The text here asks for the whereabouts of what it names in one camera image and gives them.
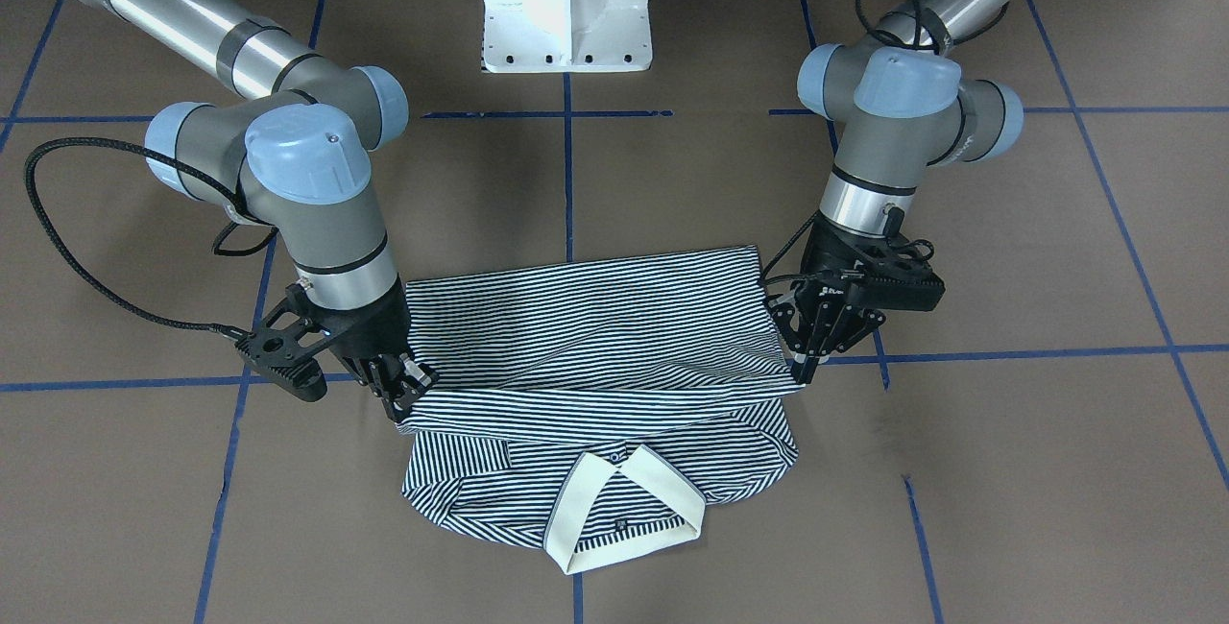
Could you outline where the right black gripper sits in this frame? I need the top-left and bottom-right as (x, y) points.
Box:
(322, 279), (439, 424)

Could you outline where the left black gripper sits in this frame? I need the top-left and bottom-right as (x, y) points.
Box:
(764, 211), (889, 384)

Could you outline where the blue white striped polo shirt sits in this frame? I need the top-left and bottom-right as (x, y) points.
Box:
(399, 244), (799, 572)

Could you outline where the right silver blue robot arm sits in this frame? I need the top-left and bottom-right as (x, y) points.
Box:
(25, 0), (436, 424)

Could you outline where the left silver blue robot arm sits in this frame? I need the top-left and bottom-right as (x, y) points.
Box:
(761, 0), (1035, 384)

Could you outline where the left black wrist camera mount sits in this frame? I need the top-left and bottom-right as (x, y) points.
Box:
(846, 233), (948, 312)

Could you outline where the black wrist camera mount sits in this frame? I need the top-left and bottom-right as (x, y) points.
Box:
(846, 233), (948, 312)
(234, 283), (328, 402)

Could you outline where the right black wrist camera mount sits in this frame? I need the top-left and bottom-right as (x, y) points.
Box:
(234, 283), (328, 402)

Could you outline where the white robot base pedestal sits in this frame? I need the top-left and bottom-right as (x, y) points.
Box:
(481, 0), (654, 74)

